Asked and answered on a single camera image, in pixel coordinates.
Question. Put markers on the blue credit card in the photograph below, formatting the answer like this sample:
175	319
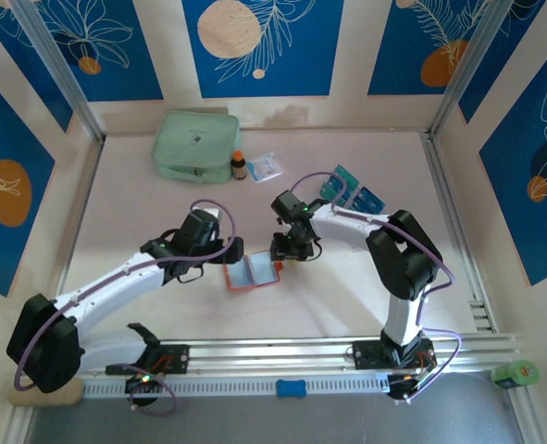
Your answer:
238	274
264	268

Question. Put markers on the orange card holder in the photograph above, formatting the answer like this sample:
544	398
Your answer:
254	287

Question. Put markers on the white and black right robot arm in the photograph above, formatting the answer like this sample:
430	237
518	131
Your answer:
405	256

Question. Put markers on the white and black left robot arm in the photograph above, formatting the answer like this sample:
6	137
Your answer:
44	344

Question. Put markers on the white and blue sachet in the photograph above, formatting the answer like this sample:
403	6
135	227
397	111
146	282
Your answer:
264	167

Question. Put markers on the brown bottle orange cap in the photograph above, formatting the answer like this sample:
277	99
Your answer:
239	167

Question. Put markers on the mint green zip pouch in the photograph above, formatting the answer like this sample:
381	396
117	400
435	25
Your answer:
194	141

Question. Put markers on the blue bone-shaped clip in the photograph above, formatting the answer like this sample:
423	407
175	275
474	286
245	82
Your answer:
290	388

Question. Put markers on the black controller board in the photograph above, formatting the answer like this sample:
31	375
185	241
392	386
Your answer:
141	381
407	384

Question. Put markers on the beige foam block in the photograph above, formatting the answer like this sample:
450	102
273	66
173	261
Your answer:
55	398

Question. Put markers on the green tape roll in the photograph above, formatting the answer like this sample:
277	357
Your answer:
513	373

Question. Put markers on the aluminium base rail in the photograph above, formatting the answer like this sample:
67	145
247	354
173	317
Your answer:
273	351

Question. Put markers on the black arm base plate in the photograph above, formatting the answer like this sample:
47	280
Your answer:
176	358
370	353

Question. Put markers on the aluminium table edge rail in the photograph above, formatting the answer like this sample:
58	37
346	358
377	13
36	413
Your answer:
84	199
454	208

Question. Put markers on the small slotted aluminium bracket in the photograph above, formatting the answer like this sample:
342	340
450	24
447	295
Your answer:
481	316

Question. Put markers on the aluminium frame post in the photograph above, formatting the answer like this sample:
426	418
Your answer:
472	69
55	69

